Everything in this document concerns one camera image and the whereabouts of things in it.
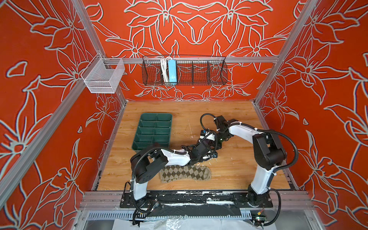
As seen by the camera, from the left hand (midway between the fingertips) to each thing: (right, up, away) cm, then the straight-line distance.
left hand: (200, 146), depth 91 cm
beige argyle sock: (-18, -13, -9) cm, 25 cm away
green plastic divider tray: (-32, +11, +5) cm, 34 cm away
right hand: (+5, +1, +1) cm, 5 cm away
